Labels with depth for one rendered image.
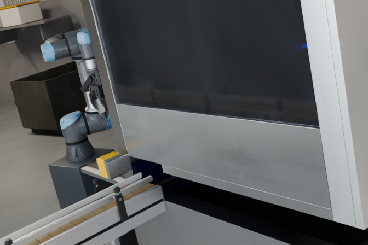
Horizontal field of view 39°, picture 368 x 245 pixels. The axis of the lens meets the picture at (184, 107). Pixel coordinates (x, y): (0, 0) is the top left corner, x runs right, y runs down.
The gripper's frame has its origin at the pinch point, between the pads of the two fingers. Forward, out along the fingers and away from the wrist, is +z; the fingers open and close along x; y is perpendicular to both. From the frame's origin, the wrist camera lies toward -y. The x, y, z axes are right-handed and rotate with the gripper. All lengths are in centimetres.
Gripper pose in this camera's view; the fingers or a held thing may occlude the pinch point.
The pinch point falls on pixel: (104, 115)
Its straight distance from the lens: 220.1
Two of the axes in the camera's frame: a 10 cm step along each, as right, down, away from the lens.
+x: 7.6, -3.1, 5.7
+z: 2.1, 9.5, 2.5
